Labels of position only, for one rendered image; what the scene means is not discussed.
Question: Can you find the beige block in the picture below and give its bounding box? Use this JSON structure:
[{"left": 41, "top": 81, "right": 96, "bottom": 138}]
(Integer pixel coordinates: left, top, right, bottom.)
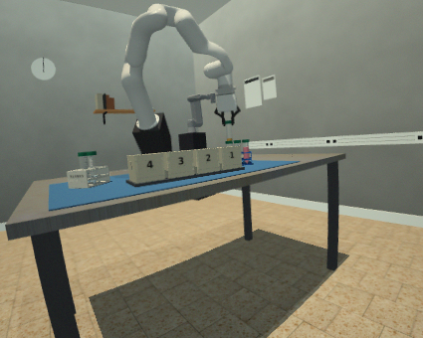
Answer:
[
  {"left": 216, "top": 146, "right": 242, "bottom": 170},
  {"left": 163, "top": 150, "right": 195, "bottom": 179},
  {"left": 127, "top": 153, "right": 165, "bottom": 184},
  {"left": 193, "top": 148, "right": 220, "bottom": 174}
]

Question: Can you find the blue bench mat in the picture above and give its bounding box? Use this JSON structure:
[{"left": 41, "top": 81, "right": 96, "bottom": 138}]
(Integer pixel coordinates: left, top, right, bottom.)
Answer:
[{"left": 49, "top": 160, "right": 301, "bottom": 211}]

